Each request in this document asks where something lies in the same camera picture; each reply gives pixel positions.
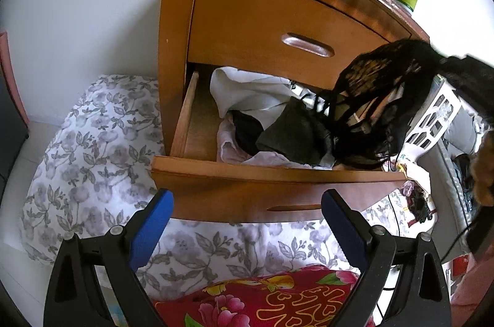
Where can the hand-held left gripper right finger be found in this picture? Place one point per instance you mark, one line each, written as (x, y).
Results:
(343, 230)

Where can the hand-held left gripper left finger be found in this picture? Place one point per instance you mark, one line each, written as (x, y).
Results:
(154, 226)

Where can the black lace underwear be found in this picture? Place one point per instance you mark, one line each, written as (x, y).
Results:
(370, 68)

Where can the pale pink underwear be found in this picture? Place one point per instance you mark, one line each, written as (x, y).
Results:
(227, 144)

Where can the dark navy underwear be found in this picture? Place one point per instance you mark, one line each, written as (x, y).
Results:
(247, 130)

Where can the white cloth garment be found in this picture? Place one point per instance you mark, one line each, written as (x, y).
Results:
(247, 91)

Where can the person's right hand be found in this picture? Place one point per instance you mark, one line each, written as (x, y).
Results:
(484, 176)

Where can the white plastic basket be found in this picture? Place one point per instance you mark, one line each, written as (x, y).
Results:
(422, 118)

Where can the colourful knitted item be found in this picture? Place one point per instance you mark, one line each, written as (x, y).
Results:
(409, 190)

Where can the black knitted cloth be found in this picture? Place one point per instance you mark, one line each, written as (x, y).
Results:
(420, 209)

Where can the red floral blanket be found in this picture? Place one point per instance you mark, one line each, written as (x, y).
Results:
(251, 304)

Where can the small red box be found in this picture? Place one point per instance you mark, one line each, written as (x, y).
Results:
(460, 265)

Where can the dark cabinet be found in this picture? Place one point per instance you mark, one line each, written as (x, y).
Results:
(11, 126)

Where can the wooden nightstand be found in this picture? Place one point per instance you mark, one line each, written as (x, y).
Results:
(173, 41)

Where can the pink board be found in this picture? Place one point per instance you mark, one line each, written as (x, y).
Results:
(9, 61)

